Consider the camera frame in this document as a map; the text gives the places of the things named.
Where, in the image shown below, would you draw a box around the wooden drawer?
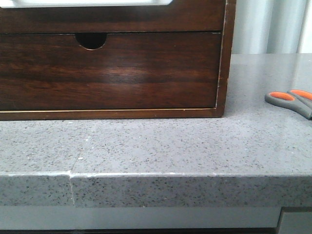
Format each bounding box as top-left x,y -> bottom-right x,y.
0,32 -> 221,110
0,0 -> 226,34

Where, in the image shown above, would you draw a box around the white tray insert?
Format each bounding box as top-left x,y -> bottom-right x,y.
0,0 -> 172,8

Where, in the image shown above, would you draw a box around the grey orange scissors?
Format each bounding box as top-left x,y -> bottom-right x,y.
265,90 -> 312,120

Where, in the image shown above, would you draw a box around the dark wooden drawer cabinet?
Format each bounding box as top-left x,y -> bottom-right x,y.
0,0 -> 236,120

